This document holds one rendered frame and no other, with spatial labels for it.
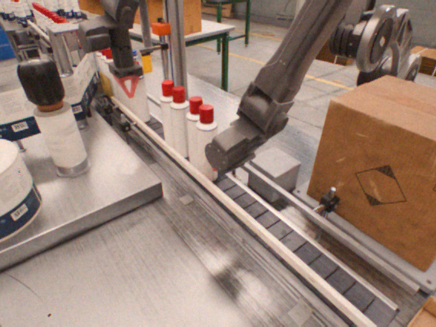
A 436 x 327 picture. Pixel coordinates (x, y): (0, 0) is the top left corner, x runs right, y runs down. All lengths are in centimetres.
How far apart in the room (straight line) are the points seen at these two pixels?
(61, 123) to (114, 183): 19
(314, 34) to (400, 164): 30
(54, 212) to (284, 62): 60
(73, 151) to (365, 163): 69
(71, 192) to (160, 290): 35
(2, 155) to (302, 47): 62
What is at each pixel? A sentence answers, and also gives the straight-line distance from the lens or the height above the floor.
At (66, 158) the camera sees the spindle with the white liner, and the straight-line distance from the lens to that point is 83.
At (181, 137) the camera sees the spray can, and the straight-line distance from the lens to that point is 80.
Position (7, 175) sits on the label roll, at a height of 101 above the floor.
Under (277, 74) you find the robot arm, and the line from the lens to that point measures 48.
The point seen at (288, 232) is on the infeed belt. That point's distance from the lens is 66.
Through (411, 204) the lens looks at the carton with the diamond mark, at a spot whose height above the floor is 98.
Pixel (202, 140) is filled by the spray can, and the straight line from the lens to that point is 68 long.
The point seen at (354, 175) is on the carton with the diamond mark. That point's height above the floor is 98.
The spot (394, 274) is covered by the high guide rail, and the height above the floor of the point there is 96.
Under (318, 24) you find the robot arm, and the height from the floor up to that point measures 129.
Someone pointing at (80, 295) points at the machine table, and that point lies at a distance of 67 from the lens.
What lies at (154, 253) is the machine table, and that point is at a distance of 68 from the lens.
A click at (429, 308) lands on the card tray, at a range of 71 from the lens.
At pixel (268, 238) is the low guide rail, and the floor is 91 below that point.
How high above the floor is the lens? 137
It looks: 38 degrees down
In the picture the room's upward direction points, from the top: straight up
